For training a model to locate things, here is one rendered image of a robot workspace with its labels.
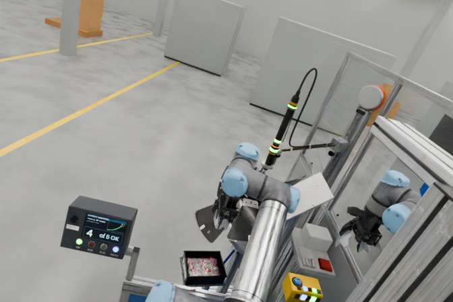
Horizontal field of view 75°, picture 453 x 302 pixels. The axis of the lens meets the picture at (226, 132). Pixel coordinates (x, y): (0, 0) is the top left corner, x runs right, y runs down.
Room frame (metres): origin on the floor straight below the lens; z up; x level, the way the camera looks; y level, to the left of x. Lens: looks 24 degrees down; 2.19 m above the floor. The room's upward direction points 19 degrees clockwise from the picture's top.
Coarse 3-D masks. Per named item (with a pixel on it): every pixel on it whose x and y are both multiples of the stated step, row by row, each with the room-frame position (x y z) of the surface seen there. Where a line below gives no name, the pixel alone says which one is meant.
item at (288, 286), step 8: (288, 280) 1.08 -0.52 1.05; (304, 280) 1.09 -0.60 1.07; (312, 280) 1.11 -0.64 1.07; (288, 288) 1.05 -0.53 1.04; (296, 288) 1.03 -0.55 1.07; (312, 288) 1.06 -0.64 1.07; (320, 288) 1.08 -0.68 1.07; (288, 296) 1.02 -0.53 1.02; (312, 296) 1.03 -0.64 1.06; (320, 296) 1.03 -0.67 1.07
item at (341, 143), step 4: (332, 140) 1.80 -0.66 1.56; (336, 140) 1.78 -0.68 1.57; (340, 140) 1.80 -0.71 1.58; (344, 140) 1.83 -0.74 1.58; (348, 140) 1.83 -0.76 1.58; (336, 144) 1.77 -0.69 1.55; (340, 144) 1.76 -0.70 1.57; (344, 144) 1.79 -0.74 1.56; (332, 148) 1.78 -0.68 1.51; (336, 148) 1.76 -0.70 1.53; (340, 148) 1.77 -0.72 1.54; (344, 148) 1.81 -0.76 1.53
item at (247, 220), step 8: (240, 208) 1.33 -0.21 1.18; (248, 208) 1.34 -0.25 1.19; (256, 208) 1.36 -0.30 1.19; (240, 216) 1.27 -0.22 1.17; (248, 216) 1.28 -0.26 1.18; (256, 216) 1.30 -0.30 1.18; (240, 224) 1.22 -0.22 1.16; (248, 224) 1.23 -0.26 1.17; (232, 232) 1.18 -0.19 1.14; (240, 232) 1.18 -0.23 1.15; (248, 232) 1.18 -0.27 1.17; (240, 240) 1.13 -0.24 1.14
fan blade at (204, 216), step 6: (198, 210) 1.45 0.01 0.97; (204, 210) 1.43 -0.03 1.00; (210, 210) 1.42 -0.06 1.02; (198, 216) 1.41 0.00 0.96; (204, 216) 1.40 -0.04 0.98; (210, 216) 1.39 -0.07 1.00; (198, 222) 1.38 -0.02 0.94; (204, 222) 1.37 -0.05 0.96; (210, 222) 1.37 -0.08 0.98; (204, 228) 1.35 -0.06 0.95; (210, 228) 1.34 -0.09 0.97; (222, 228) 1.34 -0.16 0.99; (204, 234) 1.32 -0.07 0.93; (210, 234) 1.32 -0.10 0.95; (216, 234) 1.32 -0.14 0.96; (210, 240) 1.29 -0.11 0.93
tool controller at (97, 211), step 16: (80, 208) 0.89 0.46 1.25; (96, 208) 0.92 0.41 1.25; (112, 208) 0.96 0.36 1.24; (128, 208) 1.00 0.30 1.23; (80, 224) 0.88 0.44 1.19; (96, 224) 0.89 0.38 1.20; (112, 224) 0.90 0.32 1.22; (128, 224) 0.91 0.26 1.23; (64, 240) 0.85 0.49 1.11; (96, 240) 0.87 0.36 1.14; (112, 240) 0.88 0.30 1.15; (128, 240) 0.93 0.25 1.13; (112, 256) 0.87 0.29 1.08
